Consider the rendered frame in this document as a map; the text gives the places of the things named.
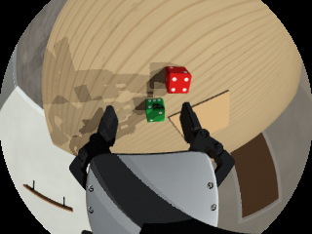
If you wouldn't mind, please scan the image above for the green die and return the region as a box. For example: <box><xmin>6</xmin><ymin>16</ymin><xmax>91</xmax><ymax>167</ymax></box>
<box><xmin>145</xmin><ymin>98</ymin><xmax>165</xmax><ymax>122</ymax></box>

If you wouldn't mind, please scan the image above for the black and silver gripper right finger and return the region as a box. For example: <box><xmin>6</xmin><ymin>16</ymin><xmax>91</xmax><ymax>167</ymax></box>
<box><xmin>179</xmin><ymin>101</ymin><xmax>235</xmax><ymax>187</ymax></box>

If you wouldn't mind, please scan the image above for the red die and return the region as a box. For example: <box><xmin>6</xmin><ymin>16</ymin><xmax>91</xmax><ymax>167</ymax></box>
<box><xmin>165</xmin><ymin>66</ymin><xmax>192</xmax><ymax>94</ymax></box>

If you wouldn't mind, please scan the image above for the tan flat mat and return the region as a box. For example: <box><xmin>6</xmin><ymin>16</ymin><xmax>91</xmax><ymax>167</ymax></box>
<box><xmin>169</xmin><ymin>90</ymin><xmax>230</xmax><ymax>135</ymax></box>

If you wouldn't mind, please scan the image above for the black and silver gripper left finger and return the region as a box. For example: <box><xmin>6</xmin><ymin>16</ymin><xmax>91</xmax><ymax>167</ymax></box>
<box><xmin>69</xmin><ymin>105</ymin><xmax>119</xmax><ymax>190</ymax></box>

